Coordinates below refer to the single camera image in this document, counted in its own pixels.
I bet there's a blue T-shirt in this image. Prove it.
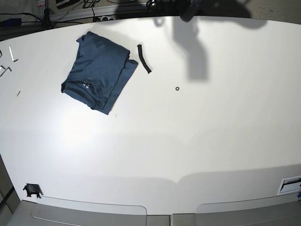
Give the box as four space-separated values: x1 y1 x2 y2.
61 32 138 114

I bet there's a black plastic clip part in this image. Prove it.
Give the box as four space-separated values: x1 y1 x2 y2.
23 184 43 198

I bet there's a long silver hex key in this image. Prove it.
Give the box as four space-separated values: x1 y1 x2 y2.
8 46 18 62

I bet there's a silver hex key pair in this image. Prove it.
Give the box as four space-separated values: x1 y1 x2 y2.
0 65 12 77

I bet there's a right grey chair back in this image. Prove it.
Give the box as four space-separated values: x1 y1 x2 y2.
171 195 301 226

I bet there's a blue box in background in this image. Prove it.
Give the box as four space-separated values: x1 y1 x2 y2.
0 18 22 27

